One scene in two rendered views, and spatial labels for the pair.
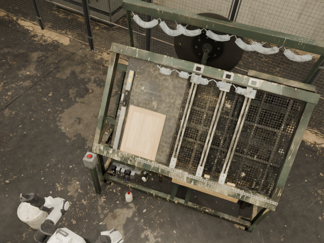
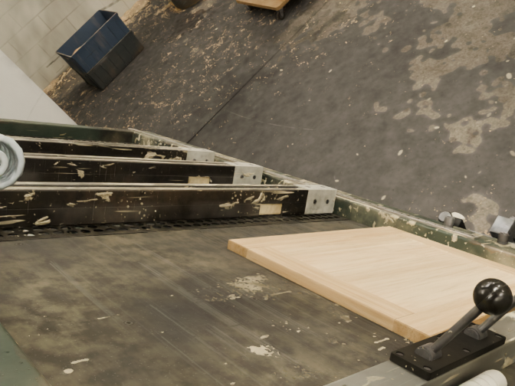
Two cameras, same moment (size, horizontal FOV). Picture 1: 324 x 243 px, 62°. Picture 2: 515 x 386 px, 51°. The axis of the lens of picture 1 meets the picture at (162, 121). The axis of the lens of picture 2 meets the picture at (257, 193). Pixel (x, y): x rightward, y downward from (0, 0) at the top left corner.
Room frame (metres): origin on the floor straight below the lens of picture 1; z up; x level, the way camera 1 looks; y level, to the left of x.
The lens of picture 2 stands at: (2.39, 0.64, 2.05)
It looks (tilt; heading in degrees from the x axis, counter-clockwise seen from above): 41 degrees down; 234
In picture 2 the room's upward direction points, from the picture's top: 39 degrees counter-clockwise
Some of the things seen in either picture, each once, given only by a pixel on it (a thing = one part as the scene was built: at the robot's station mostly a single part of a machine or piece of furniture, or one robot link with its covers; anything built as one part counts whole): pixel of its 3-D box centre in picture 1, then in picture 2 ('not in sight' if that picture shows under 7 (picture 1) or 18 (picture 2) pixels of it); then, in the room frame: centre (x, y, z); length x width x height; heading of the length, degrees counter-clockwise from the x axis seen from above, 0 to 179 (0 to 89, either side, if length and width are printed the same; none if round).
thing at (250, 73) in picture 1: (266, 109); not in sight; (2.25, -1.20, 1.38); 0.70 x 0.15 x 0.85; 76
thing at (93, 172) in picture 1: (95, 179); not in sight; (1.64, 0.79, 0.38); 0.06 x 0.06 x 0.75; 76
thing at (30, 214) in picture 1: (33, 212); not in sight; (1.18, 1.47, 0.24); 0.32 x 0.30 x 0.47; 67
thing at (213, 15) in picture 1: (207, 47); not in sight; (2.65, -0.43, 1.85); 0.80 x 0.06 x 0.80; 76
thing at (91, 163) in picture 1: (90, 160); not in sight; (1.64, 0.79, 0.84); 0.12 x 0.12 x 0.18; 76
